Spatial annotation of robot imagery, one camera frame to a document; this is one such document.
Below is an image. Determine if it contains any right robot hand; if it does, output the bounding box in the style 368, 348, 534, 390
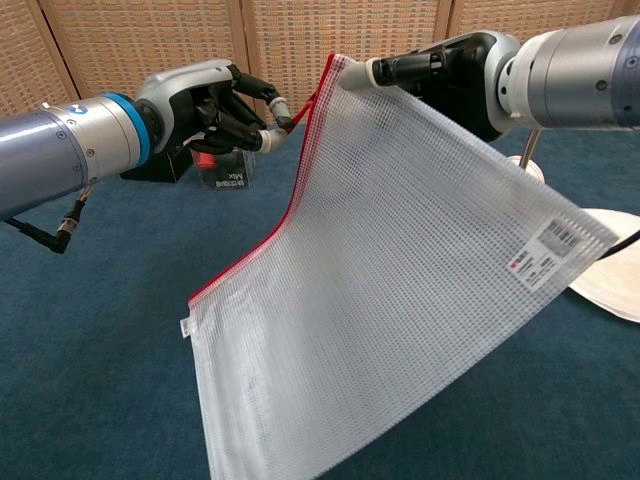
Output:
339, 30, 522, 145

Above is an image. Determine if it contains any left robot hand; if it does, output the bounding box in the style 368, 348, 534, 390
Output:
133, 58, 294, 157

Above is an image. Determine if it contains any clear mesh zipper pouch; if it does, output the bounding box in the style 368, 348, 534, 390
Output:
178, 51, 619, 480

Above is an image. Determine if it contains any woven wicker folding screen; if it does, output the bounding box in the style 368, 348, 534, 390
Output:
0, 0, 640, 132

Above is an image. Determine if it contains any black cardboard box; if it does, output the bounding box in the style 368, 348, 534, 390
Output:
119, 148, 195, 184

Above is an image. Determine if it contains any clear plastic product box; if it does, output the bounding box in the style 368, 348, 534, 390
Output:
192, 148, 257, 192

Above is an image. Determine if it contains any white printed paper cup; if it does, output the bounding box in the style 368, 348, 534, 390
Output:
507, 156, 546, 184

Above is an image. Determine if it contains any white paper plate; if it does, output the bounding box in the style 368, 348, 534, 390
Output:
568, 207, 640, 324

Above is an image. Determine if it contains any blue table cloth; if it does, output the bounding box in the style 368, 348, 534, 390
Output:
0, 122, 640, 480

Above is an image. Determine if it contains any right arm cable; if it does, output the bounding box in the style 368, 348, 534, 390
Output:
518, 127, 640, 260

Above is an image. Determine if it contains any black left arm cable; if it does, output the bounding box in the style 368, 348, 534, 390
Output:
3, 180, 99, 255

